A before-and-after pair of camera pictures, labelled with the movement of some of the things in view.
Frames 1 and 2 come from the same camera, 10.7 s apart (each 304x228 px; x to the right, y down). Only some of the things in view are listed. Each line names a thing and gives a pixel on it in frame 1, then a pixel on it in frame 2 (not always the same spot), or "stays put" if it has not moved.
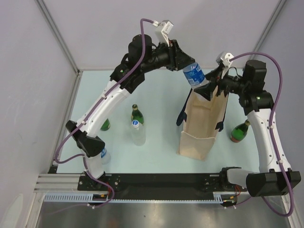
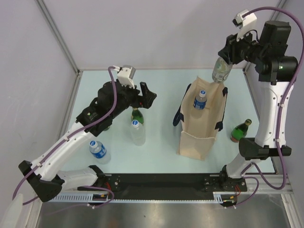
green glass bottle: [137, 114] stays put
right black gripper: [206, 90] to [231, 56]
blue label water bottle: [195, 75] to [200, 101]
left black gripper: [177, 59] to [147, 96]
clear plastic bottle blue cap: [138, 133] stays put
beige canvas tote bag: [202, 119] stays put
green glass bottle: [239, 133] stays put
